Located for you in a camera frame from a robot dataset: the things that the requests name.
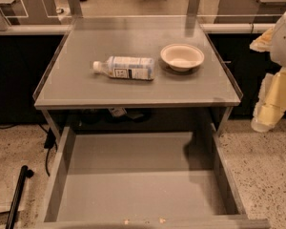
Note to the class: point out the white paper bowl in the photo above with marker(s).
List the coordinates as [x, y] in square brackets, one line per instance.
[182, 57]

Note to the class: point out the grey cabinet table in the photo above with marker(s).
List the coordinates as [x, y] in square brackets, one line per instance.
[172, 102]

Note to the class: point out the clear acrylic barrier panel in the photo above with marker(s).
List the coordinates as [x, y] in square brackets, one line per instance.
[206, 15]

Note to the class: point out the grey background desk right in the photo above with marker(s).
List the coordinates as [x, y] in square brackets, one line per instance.
[249, 11]

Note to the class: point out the grey background desk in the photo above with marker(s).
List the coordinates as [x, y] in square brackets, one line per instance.
[249, 11]
[30, 12]

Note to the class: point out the grey background desk left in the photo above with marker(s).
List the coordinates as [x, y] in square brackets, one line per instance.
[30, 12]

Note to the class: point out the grey open top drawer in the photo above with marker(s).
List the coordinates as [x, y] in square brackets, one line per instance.
[143, 181]

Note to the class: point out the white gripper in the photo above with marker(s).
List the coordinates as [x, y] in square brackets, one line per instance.
[284, 45]

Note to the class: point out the black pole on floor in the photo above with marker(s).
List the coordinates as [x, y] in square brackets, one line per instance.
[25, 172]

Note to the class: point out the blue plastic bottle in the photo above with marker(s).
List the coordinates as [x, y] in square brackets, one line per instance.
[123, 67]

